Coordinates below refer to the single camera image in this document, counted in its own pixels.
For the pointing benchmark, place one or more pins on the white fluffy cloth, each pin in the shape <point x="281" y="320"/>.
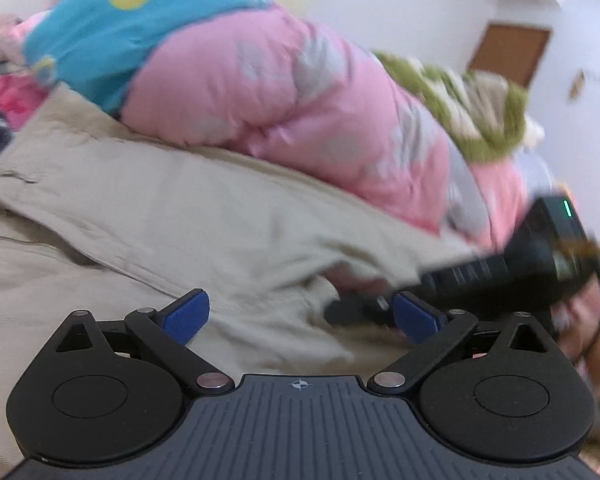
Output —
<point x="532" y="132"/>

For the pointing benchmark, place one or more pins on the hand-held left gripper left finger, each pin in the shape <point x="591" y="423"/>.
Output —
<point x="187" y="317"/>

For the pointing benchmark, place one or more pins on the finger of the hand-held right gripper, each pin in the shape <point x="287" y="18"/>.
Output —
<point x="355" y="310"/>

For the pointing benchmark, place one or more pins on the brown wooden door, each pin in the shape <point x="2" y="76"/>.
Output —
<point x="515" y="52"/>

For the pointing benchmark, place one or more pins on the pale pink floral garment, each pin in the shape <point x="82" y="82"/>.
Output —
<point x="0" y="35"/>

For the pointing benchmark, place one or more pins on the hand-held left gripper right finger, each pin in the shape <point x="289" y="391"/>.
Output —
<point x="417" y="317"/>

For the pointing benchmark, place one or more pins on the wall hook rack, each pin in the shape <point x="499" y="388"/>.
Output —
<point x="576" y="85"/>

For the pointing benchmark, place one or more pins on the green and cream fleece blanket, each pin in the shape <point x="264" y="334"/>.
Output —
<point x="485" y="130"/>

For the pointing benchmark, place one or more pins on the beige pants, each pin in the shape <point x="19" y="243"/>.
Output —
<point x="155" y="220"/>

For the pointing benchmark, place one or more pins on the pink and blue floral quilt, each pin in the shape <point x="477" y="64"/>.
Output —
<point x="280" y="110"/>

